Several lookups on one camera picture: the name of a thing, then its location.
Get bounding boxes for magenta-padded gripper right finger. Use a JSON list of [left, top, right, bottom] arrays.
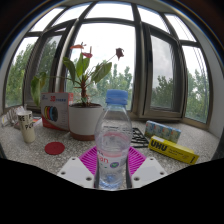
[[125, 146, 168, 190]]

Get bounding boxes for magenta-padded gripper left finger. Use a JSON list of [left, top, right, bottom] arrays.
[[57, 145, 100, 190]]

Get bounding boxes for clear blue-capped water bottle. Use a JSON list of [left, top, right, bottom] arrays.
[[94, 88, 134, 191]]

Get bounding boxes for flat round red coaster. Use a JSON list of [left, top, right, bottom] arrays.
[[44, 141, 66, 156]]

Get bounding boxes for long yellow glue box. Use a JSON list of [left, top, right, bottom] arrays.
[[147, 134, 200, 166]]

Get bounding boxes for blue and green carton pack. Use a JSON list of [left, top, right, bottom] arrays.
[[144, 119, 182, 144]]

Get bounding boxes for potted red-flowered plant, white pot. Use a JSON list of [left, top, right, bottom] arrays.
[[30, 42, 125, 142]]

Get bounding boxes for red and white filament box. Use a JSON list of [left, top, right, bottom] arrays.
[[40, 92, 75, 132]]

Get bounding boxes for cream cup with black lettering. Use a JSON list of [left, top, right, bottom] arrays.
[[16, 110, 36, 144]]

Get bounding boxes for plastic-wrapped white packet bundle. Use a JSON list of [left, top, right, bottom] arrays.
[[0, 105, 28, 129]]

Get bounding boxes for grey-framed bay window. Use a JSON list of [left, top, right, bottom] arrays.
[[3, 1, 214, 128]]

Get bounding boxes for black wire mesh trivet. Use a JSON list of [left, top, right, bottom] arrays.
[[130, 127, 150, 149]]

